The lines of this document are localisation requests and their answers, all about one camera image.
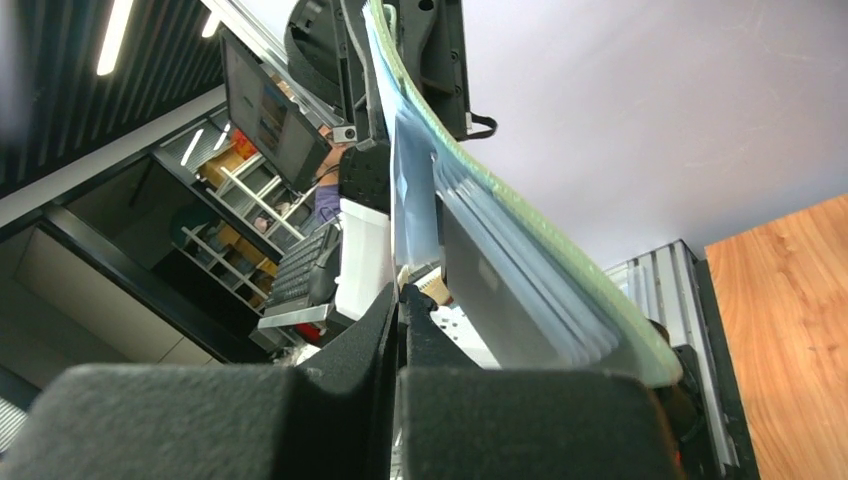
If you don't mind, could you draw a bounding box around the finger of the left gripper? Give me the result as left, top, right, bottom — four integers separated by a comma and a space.
284, 0, 389, 150
390, 0, 471, 141

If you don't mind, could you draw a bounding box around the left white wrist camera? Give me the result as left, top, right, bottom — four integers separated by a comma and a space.
330, 124, 358, 145

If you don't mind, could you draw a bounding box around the green card holder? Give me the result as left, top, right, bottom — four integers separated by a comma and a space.
361, 1, 683, 388

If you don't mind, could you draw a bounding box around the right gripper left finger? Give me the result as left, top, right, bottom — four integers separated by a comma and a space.
1, 285, 397, 479

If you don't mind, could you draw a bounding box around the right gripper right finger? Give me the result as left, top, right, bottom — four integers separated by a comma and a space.
399, 285, 683, 479

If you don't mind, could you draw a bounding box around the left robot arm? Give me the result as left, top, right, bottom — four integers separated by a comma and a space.
283, 1, 473, 321

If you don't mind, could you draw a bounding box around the aluminium frame rail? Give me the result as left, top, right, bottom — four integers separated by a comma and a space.
606, 240, 738, 479

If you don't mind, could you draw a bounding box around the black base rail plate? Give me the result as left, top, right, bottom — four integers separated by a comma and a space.
652, 258, 763, 480

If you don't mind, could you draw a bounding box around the black keyboard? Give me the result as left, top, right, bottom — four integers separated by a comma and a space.
264, 222, 341, 315

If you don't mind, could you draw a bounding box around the black computer monitor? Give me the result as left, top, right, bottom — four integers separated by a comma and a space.
219, 30, 331, 192

